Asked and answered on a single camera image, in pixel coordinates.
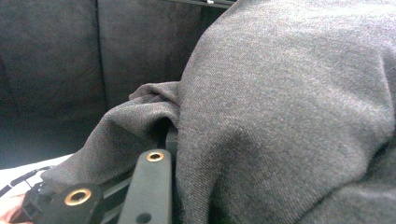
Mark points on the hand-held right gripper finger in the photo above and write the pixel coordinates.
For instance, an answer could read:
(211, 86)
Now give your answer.
(172, 143)

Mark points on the dark grey skirt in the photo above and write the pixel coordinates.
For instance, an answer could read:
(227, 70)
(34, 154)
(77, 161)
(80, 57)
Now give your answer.
(280, 109)

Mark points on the black curtain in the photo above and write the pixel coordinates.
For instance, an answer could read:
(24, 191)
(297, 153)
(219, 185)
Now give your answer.
(56, 68)

